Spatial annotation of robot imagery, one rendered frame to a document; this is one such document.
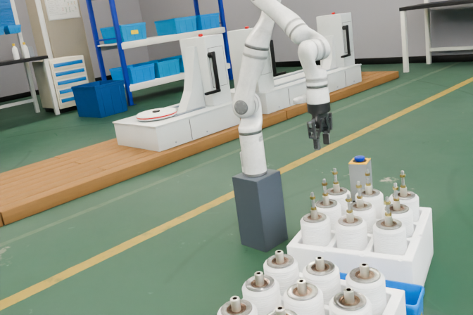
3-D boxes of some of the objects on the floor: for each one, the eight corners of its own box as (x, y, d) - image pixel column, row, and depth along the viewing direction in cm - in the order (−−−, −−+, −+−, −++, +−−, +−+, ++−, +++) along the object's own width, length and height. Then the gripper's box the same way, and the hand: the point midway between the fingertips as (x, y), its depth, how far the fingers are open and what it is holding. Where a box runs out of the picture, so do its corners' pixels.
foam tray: (291, 294, 163) (286, 245, 158) (329, 242, 195) (325, 200, 191) (414, 316, 143) (412, 261, 139) (433, 254, 176) (431, 207, 172)
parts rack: (104, 104, 666) (70, -68, 613) (207, 79, 791) (186, -66, 738) (130, 105, 620) (95, -80, 567) (235, 79, 745) (214, -75, 693)
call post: (354, 237, 196) (348, 164, 189) (358, 230, 202) (352, 158, 195) (371, 239, 193) (366, 164, 185) (376, 231, 199) (371, 159, 191)
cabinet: (43, 112, 674) (32, 62, 658) (74, 104, 705) (64, 56, 689) (62, 113, 634) (50, 60, 617) (94, 105, 665) (84, 55, 648)
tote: (77, 117, 591) (70, 86, 582) (105, 109, 620) (99, 80, 611) (101, 118, 558) (94, 86, 549) (129, 110, 587) (124, 79, 579)
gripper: (317, 105, 153) (322, 154, 157) (338, 95, 164) (341, 141, 168) (296, 105, 157) (301, 152, 161) (318, 95, 169) (322, 140, 173)
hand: (322, 143), depth 164 cm, fingers open, 6 cm apart
